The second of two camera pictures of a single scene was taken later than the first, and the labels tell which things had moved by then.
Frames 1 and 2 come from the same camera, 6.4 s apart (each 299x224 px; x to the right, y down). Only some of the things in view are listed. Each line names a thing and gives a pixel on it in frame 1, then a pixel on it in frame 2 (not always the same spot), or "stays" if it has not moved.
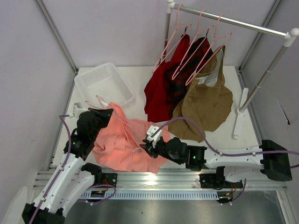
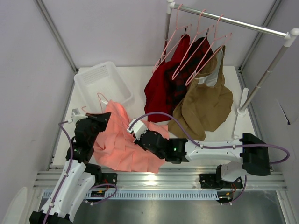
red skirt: (156, 106) stays
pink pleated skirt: (117, 144) stays
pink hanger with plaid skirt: (197, 42) stays
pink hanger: (105, 105) → (98, 94)
